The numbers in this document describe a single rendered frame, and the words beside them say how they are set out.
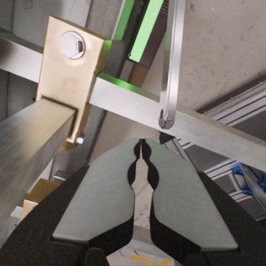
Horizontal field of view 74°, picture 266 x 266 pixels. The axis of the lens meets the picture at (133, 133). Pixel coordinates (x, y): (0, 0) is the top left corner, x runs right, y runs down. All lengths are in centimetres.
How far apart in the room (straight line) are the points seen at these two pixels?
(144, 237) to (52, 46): 33
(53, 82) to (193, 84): 96
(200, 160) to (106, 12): 90
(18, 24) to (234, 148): 45
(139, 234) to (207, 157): 76
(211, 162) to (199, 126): 89
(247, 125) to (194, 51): 47
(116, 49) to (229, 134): 22
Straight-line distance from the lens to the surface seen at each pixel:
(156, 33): 33
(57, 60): 19
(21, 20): 47
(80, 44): 18
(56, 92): 20
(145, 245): 38
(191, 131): 21
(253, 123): 106
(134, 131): 116
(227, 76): 115
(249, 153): 26
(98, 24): 34
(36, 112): 17
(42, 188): 34
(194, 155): 104
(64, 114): 18
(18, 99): 52
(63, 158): 44
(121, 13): 23
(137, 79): 97
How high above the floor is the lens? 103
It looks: 62 degrees down
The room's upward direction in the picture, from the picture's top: 175 degrees counter-clockwise
